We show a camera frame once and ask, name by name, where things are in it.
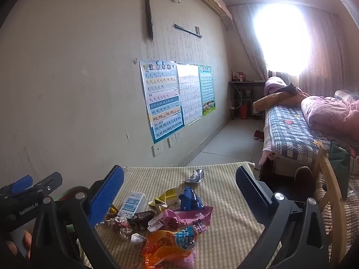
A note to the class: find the person's left hand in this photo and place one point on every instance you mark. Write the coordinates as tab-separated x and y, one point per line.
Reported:
28	242

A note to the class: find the green cloth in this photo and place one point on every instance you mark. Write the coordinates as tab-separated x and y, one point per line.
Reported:
338	157

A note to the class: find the orange brown coat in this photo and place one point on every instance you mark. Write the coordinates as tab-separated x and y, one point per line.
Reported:
269	102

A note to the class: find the white blue milk carton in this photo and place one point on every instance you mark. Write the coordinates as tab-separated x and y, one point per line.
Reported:
131	204

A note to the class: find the gold foil wrapper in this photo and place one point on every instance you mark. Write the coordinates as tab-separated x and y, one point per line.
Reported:
113	210

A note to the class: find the green bin with red inside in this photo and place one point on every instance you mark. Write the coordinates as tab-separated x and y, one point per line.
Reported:
65	195

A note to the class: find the silver yellow foil wrapper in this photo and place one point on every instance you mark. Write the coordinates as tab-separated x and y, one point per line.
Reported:
196	176

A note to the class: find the green chart wall poster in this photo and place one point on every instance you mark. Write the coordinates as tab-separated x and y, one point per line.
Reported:
207	89

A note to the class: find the orange snack bag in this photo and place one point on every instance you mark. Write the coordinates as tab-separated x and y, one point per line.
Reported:
160	246

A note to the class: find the yellow crumpled wrapper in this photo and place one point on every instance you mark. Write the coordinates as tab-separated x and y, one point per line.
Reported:
165	199

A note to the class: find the patterned curtain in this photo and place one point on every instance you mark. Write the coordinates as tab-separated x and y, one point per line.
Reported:
331	47

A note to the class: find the purple pillow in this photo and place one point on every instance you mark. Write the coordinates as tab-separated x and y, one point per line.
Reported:
274	85

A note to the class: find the dark desk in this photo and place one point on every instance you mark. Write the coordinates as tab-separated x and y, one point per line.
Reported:
244	82

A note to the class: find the red slipper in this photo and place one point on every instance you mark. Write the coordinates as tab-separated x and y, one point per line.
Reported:
261	136
256	135

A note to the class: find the dark brown wrapper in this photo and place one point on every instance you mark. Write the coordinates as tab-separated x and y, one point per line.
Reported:
141	217

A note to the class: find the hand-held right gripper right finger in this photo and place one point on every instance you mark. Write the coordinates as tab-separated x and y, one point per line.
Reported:
249	189

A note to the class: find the bed with checked sheet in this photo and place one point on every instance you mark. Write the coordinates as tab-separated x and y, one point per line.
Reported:
289	129

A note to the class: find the blue crumpled wrapper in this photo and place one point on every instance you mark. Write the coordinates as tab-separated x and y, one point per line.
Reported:
190	200

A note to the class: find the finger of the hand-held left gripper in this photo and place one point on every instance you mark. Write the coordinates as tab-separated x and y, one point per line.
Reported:
21	183
47	186

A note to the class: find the dark hanging strip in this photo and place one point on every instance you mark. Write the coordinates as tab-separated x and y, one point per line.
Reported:
148	14

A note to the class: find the wall air conditioner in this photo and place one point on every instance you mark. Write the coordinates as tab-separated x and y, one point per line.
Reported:
213	1

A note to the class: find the white chart wall poster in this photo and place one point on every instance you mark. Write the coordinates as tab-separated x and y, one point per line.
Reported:
190	95

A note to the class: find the pink red toy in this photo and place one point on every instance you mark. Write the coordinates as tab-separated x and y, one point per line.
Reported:
239	75

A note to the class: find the white wall power socket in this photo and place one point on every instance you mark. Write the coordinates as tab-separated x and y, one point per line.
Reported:
177	137
171	140

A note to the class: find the white wall socket with hole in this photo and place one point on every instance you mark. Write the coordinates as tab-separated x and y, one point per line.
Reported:
157	150

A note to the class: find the metal wall rail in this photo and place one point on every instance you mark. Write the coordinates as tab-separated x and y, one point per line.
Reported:
185	30

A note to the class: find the wooden chair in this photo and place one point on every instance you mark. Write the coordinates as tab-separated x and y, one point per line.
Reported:
333	199

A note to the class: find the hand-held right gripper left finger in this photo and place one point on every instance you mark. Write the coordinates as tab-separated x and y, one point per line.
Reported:
108	196

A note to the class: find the pink purple snack wrapper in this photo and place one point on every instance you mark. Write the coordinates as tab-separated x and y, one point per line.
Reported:
190	217

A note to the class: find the pink quilt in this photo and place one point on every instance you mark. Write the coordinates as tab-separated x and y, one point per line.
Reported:
328	112

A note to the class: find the red box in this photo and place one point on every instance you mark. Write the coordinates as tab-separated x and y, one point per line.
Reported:
243	111

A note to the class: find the dark brown rounded object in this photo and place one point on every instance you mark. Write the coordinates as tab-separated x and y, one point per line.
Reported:
304	176

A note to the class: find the blue letter wall poster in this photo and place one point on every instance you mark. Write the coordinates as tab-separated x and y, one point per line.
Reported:
162	101

